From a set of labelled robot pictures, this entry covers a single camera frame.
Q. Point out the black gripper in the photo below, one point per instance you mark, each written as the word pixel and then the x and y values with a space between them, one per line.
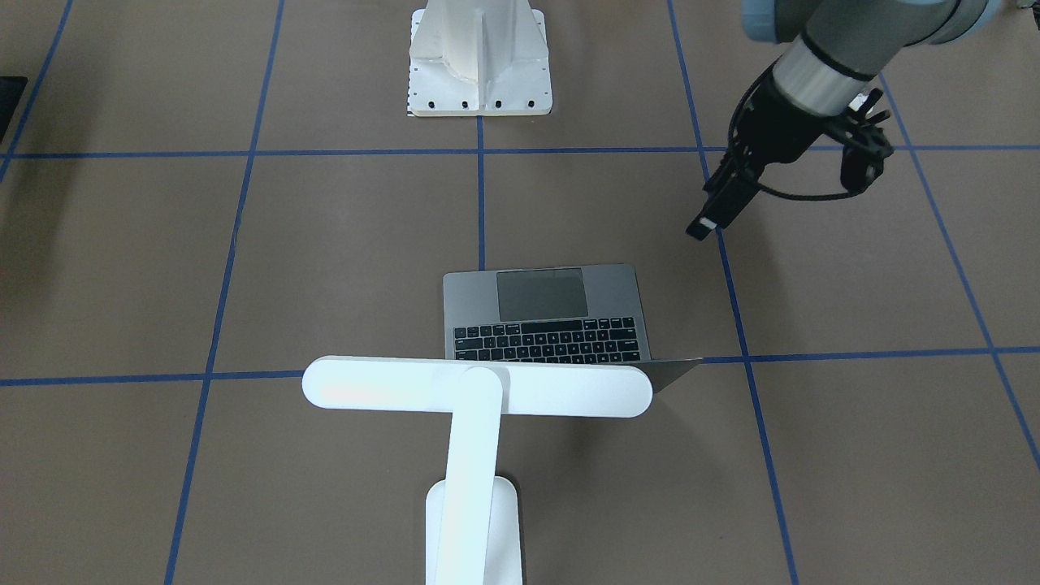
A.
pixel 771 123

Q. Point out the grey laptop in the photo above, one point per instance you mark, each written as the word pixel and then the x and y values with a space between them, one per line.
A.
pixel 589 314

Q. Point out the black mouse pad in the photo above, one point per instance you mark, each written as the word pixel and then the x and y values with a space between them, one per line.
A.
pixel 12 89

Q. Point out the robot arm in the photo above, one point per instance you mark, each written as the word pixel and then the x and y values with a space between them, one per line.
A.
pixel 821 86

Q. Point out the white desk lamp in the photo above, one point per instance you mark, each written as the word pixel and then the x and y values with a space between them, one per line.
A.
pixel 472 515

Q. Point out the white camera pole with base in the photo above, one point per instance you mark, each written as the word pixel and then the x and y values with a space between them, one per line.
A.
pixel 479 58

